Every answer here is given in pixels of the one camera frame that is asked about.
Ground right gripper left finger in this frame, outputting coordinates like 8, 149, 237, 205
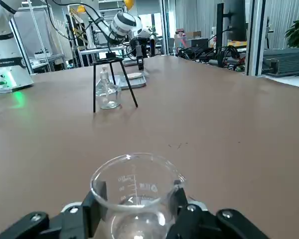
0, 180, 108, 239

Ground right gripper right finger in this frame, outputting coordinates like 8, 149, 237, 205
166, 186, 270, 239

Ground glass alcohol lamp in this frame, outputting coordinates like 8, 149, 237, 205
96, 66, 122, 110

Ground black wire tripod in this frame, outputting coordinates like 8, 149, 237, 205
92, 57, 140, 113

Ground small glass beaker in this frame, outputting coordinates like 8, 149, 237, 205
89, 152, 187, 239

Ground ribbed metal tray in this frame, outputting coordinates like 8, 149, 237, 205
113, 72, 147, 90

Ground black computer monitor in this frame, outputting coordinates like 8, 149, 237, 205
215, 0, 247, 64

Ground tangled black cables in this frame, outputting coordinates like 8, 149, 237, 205
176, 44, 247, 73

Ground aluminium frame post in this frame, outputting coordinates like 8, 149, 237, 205
246, 0, 266, 77

